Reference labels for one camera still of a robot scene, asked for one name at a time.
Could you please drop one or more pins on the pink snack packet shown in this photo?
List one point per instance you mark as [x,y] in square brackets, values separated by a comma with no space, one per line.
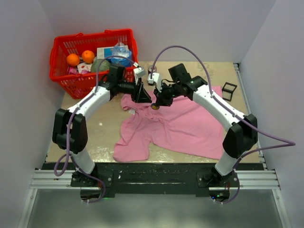
[72,71]

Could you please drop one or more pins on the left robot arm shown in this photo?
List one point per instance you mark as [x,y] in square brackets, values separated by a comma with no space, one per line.
[70,130]

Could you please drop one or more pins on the white red small package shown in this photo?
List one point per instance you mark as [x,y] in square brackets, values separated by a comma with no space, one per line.
[84,68]

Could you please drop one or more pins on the white blue carton box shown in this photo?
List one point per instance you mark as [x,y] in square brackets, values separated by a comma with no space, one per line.
[103,52]

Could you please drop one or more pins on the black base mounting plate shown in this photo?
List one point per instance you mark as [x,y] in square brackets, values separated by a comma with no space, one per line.
[197,179]

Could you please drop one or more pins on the pink t-shirt garment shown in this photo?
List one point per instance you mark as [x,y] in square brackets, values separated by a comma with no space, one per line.
[184,127]

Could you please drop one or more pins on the right orange fruit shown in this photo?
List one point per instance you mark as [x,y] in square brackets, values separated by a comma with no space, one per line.
[88,56]

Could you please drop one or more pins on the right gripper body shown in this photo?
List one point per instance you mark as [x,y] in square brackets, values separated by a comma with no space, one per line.
[167,93]

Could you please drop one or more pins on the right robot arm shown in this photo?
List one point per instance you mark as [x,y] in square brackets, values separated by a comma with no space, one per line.
[241,128]

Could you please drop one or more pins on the orange fruit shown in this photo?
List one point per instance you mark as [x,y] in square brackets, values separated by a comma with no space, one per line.
[73,60]
[88,56]

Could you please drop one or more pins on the green melon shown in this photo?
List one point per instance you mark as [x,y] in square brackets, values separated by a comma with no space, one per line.
[100,66]

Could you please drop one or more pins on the aluminium rail frame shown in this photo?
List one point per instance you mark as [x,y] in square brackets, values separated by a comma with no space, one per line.
[53,203]

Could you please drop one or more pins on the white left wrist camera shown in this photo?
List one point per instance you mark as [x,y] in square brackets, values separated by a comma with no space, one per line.
[139,72]

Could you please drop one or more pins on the red plastic shopping basket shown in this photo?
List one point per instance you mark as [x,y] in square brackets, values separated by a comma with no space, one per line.
[78,84]

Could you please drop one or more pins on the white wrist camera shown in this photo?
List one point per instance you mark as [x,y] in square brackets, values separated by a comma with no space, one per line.
[139,72]
[153,79]

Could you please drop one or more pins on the black square frame stand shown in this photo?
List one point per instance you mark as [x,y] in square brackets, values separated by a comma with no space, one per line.
[228,88]

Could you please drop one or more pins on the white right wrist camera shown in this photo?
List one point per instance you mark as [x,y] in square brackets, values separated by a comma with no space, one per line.
[153,79]

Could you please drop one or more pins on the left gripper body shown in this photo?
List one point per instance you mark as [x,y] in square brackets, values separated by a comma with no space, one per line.
[134,96]

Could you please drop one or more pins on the blue plastic bag pack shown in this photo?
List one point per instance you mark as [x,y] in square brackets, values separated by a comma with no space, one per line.
[120,59]

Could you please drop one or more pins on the energy drink can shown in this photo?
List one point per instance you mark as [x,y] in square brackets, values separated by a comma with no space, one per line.
[152,69]

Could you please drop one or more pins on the left orange fruit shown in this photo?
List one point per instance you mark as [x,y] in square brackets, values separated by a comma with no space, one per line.
[73,60]

